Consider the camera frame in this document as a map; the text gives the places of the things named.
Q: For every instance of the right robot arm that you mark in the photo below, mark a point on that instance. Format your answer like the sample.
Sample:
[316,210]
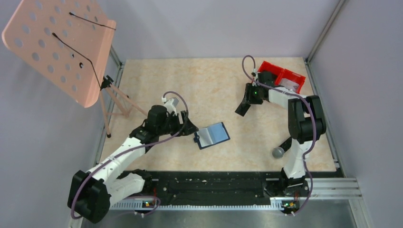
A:
[306,121]

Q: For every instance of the pink music stand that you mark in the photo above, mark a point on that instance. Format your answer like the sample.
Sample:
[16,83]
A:
[68,42]

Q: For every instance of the blue leather card holder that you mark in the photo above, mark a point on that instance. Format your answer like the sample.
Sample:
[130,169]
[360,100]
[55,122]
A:
[211,135]

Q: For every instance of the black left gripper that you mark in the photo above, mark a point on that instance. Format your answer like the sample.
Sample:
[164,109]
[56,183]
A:
[176,118]

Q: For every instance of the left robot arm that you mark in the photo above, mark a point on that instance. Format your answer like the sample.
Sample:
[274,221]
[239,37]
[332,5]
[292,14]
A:
[93,192]

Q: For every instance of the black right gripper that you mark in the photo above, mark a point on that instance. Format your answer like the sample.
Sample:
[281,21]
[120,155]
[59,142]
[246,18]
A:
[248,97]

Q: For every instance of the black microphone grey head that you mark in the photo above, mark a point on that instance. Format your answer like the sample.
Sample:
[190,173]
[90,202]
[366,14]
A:
[278,152]

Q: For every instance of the red double bin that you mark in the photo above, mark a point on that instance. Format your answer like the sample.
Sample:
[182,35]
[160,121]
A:
[282,73]

